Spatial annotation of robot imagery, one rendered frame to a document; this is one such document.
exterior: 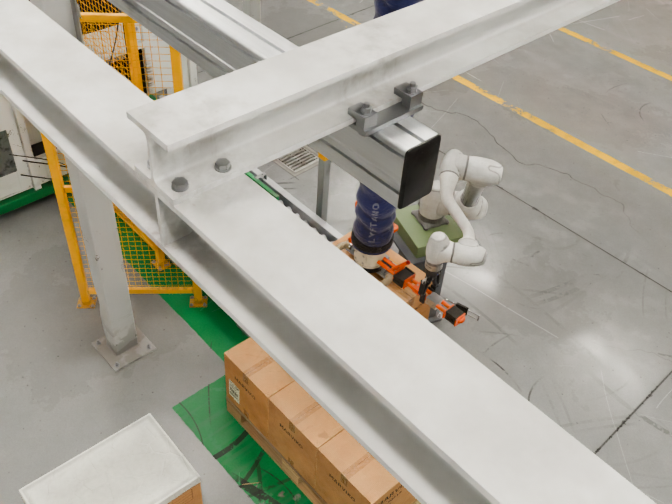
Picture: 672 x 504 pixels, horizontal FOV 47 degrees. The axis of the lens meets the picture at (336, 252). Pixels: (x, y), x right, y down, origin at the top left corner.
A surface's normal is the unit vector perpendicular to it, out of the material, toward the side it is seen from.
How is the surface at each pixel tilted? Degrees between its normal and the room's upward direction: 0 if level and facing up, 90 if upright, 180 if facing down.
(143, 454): 0
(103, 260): 89
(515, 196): 0
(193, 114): 0
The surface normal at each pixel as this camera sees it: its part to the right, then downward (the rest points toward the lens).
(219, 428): 0.06, -0.73
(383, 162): -0.74, 0.43
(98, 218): 0.67, 0.54
